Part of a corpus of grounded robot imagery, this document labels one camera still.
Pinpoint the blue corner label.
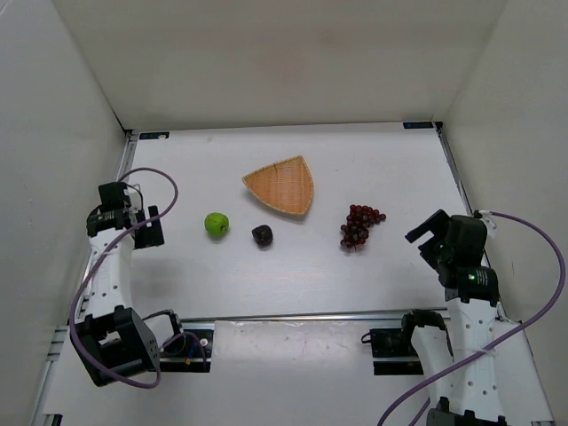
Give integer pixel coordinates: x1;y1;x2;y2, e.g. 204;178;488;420
402;122;435;130
138;131;170;140

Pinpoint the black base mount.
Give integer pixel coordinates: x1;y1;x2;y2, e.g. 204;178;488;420
160;321;215;374
360;328;423;376

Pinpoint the red fake grape bunch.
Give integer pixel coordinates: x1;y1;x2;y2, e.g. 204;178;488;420
340;204;387;250

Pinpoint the green fake apple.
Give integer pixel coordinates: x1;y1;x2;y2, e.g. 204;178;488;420
204;212;230;240

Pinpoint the left aluminium side rail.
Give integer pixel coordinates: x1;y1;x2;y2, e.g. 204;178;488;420
75;130;138;319

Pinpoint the right blue corner label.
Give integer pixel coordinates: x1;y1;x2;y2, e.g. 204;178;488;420
402;122;435;130

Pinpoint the dark purple fake fruit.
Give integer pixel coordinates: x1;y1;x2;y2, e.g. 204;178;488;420
251;225;273;248

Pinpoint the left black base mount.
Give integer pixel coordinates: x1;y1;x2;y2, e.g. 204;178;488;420
160;321;215;374

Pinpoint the woven triangular fruit basket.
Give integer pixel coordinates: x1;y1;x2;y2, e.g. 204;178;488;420
241;155;314;217

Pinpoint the right aluminium side rail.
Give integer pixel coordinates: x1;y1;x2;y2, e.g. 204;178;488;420
432;122;511;322

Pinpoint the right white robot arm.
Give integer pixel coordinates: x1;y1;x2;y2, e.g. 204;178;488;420
402;209;507;425

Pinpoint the left blue corner label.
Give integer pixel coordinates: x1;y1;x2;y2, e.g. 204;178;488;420
138;131;170;140

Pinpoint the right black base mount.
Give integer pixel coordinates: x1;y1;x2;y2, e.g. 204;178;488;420
360;328;423;376

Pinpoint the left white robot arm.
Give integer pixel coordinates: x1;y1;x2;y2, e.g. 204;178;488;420
69;197;182;390

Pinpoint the aluminium side rail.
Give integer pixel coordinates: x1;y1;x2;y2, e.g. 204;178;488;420
432;122;511;322
75;130;138;319

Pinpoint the aluminium front rail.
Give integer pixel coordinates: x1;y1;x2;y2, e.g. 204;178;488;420
181;308;449;324

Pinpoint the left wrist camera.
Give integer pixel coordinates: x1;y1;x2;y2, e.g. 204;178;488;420
99;182;144;212

